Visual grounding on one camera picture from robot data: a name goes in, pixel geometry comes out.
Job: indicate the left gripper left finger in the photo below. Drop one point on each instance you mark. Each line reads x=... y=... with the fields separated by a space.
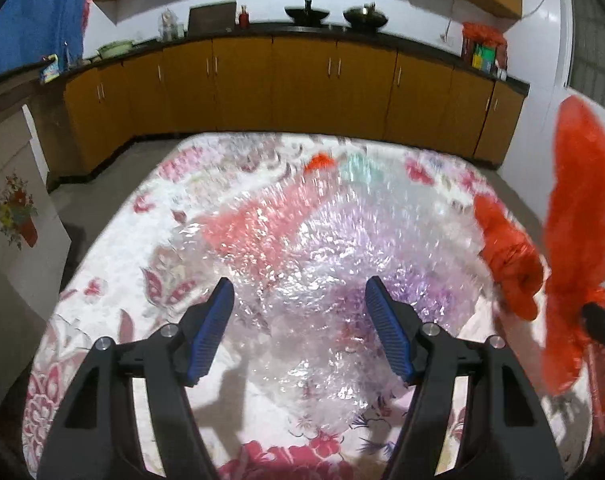
x=94 y=434

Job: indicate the lower orange kitchen cabinets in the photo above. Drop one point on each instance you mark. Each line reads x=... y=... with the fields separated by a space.
x=293 y=84

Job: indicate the white flower-decal cabinet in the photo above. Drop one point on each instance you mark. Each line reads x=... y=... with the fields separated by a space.
x=34 y=246

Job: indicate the floral tablecloth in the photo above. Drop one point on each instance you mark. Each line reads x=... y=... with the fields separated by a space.
x=470 y=404

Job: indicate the barred window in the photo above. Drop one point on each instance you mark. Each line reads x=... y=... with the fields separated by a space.
x=585 y=49

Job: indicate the large bubble wrap sheet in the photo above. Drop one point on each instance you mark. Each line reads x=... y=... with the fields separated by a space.
x=299 y=254

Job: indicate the green plastic bag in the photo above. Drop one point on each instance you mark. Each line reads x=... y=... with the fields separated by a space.
x=360 y=169

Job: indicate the red bag of groceries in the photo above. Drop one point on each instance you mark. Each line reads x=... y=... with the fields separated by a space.
x=485 y=49

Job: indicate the small red plastic bag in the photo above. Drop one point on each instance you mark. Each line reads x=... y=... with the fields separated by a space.
x=320 y=162

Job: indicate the yellow detergent bottle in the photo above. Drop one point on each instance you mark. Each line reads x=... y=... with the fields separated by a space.
x=51 y=70

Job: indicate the green bowl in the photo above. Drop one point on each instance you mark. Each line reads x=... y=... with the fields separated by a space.
x=115 y=48

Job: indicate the black wok with lid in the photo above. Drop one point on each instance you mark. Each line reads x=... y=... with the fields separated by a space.
x=365 y=17

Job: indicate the glass jar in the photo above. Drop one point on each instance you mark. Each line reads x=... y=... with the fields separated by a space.
x=170 y=28

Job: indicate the blue hanging cloth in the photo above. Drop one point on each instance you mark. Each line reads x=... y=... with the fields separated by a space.
x=33 y=29

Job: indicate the black pan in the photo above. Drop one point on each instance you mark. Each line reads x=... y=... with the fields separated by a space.
x=306 y=15

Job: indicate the red bottle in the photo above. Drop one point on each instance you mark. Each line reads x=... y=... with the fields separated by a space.
x=243 y=18

